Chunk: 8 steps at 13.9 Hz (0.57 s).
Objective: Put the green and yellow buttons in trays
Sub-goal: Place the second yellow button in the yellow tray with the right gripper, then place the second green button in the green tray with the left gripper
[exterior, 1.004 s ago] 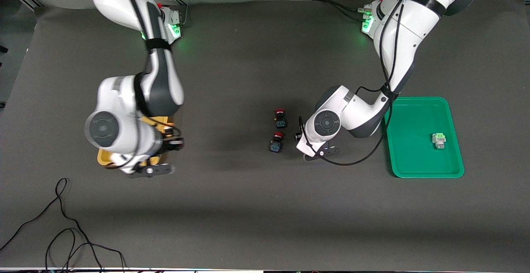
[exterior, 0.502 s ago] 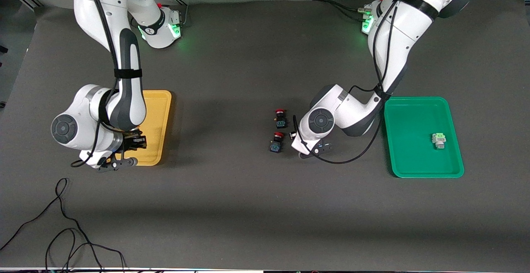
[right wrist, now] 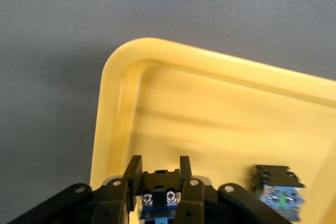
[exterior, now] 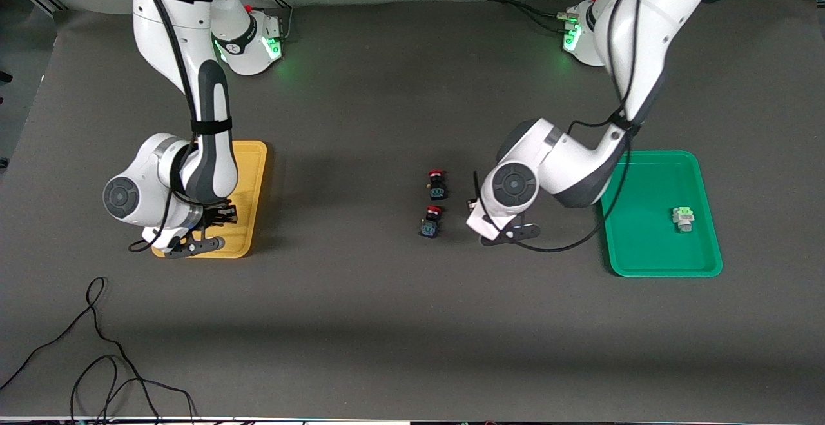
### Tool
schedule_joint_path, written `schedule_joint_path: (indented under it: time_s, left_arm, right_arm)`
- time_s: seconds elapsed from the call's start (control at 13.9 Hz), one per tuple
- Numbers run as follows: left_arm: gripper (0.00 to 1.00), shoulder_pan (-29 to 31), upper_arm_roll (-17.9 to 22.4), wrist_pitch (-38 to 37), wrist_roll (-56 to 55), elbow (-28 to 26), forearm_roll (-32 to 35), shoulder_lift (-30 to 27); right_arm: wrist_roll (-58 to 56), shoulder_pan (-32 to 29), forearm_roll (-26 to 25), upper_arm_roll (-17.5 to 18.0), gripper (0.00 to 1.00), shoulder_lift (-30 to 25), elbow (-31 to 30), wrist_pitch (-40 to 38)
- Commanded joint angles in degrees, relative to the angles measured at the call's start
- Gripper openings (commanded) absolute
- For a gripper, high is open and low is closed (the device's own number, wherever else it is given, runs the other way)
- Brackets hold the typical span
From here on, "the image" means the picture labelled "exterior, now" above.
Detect white square green button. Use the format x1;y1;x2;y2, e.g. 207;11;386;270
672;206;698;234

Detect yellow plastic tray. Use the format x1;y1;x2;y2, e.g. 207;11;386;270
151;140;268;259

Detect red mushroom push button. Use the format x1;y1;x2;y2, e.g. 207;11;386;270
425;169;448;201
420;205;443;239

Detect dark grey table mat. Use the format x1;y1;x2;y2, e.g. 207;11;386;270
0;0;825;422

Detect green plastic tray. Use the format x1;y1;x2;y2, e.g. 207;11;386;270
599;150;724;279

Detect thin black loose cable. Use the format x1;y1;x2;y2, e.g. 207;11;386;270
0;276;197;425

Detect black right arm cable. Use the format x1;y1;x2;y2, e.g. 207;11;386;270
128;0;234;253

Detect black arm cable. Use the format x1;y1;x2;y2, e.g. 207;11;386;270
128;0;234;253
472;0;648;253

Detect black right arm base cables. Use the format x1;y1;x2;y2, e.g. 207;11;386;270
244;0;295;44

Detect black arm base cables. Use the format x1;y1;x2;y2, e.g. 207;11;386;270
487;0;603;34
244;0;295;44

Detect black left arm base cables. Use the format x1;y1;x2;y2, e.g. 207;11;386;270
487;0;603;34

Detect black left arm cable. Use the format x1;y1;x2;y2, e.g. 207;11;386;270
472;0;648;253

